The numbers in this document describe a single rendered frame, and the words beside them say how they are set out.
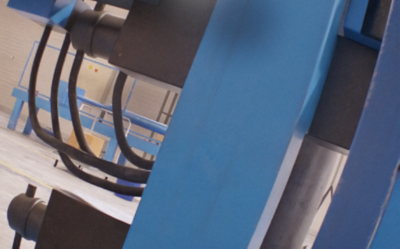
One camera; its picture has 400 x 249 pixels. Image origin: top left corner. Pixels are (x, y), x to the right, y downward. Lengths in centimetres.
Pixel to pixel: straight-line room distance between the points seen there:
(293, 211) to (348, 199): 123
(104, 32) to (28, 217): 46
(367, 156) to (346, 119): 63
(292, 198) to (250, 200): 83
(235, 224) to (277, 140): 14
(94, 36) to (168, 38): 28
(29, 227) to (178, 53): 55
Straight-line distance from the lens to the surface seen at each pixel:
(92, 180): 144
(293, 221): 183
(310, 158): 182
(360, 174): 59
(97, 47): 153
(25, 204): 156
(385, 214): 121
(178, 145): 102
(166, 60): 129
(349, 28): 119
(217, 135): 101
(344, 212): 59
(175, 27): 130
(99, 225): 130
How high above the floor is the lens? 78
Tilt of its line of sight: 3 degrees up
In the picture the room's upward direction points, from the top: 21 degrees clockwise
